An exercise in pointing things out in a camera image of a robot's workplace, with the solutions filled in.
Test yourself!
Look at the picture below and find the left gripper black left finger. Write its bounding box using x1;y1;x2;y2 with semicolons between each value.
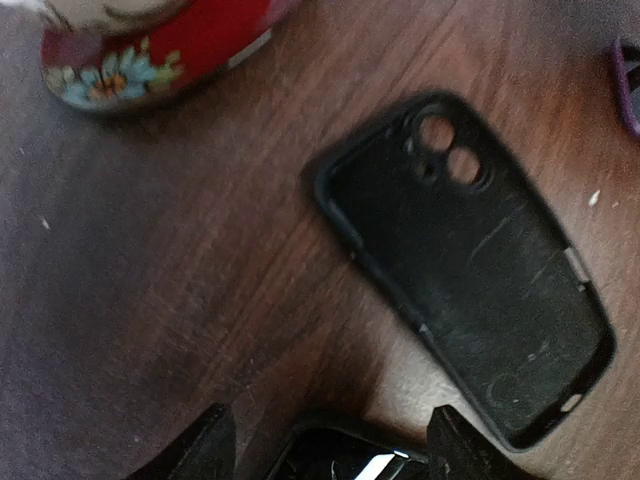
126;403;236;480

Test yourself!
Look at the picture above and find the white ceramic bowl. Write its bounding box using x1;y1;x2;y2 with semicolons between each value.
39;0;191;35

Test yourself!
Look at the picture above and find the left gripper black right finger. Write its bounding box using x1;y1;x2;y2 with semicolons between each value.
426;405;537;480

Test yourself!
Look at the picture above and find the red floral saucer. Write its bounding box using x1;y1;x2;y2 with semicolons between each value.
41;1;297;115

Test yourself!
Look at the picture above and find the black phone edge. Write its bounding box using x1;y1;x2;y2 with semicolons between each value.
264;418;431;480

